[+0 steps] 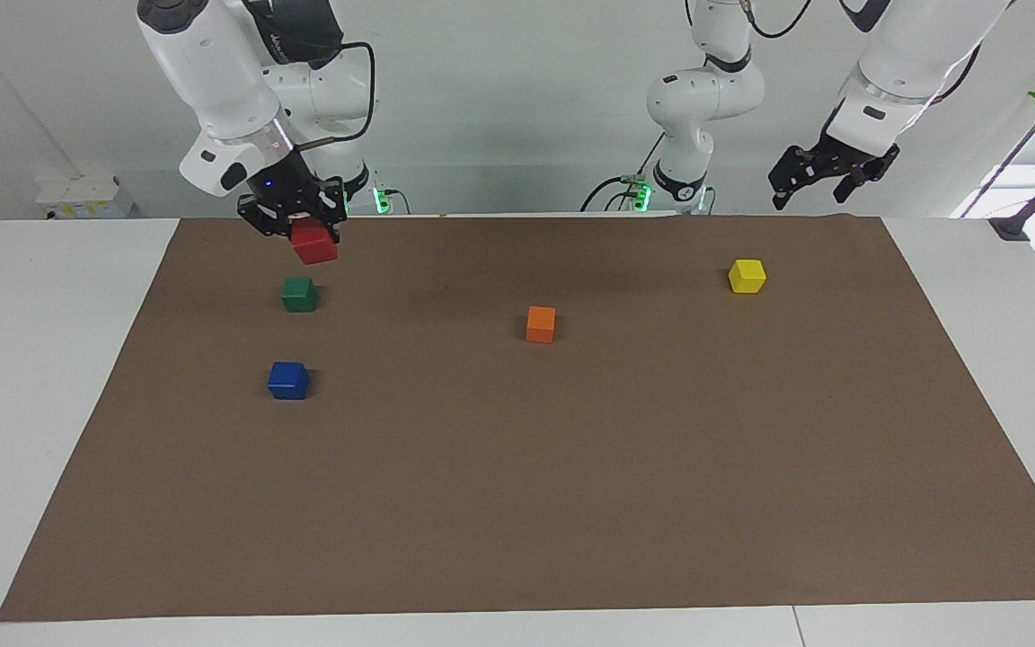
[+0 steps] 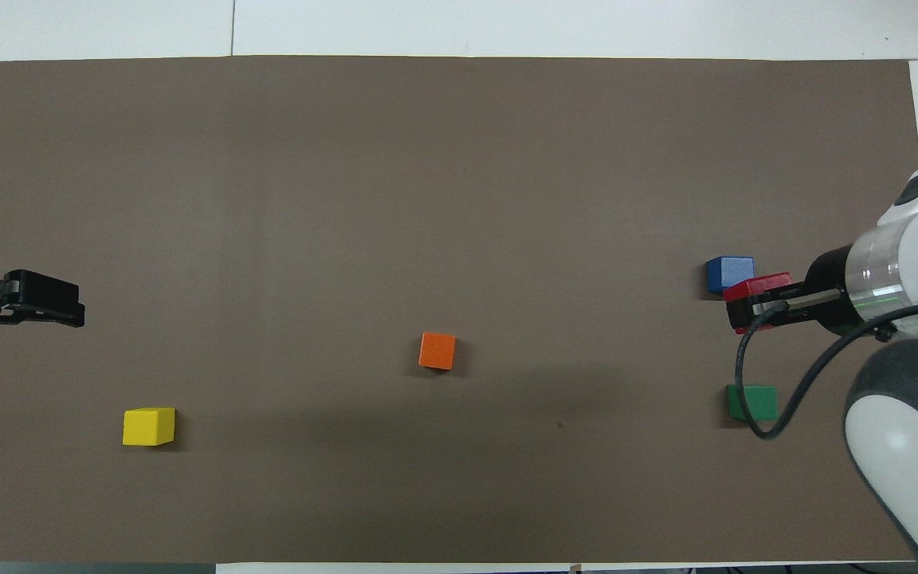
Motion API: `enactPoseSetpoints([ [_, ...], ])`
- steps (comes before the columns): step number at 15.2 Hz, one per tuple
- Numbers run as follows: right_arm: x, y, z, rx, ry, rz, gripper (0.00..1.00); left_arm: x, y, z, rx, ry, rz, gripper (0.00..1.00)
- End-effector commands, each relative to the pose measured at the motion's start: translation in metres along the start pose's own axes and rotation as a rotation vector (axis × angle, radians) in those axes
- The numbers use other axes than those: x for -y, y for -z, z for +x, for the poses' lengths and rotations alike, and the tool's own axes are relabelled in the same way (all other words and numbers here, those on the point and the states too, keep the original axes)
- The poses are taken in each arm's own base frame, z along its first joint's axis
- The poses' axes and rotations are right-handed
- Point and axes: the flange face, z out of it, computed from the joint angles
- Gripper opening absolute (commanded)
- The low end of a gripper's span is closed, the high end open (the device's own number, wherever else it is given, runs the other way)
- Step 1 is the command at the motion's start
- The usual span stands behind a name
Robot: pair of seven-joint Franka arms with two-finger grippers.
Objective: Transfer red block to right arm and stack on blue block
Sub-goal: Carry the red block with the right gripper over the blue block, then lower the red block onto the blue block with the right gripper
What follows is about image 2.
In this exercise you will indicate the yellow wooden block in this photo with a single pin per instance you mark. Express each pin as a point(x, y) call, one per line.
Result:
point(148, 426)

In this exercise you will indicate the brown table mat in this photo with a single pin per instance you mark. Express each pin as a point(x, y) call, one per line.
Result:
point(459, 175)

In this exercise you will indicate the green wooden block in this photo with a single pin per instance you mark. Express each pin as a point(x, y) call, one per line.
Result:
point(754, 402)

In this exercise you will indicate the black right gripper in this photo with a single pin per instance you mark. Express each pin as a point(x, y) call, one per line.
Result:
point(833, 279)

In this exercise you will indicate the orange wooden block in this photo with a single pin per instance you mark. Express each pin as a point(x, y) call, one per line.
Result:
point(437, 351)

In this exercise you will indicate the red wooden block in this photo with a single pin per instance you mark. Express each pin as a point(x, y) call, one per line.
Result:
point(758, 285)

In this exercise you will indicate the blue wooden block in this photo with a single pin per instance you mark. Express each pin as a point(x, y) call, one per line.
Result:
point(726, 271)

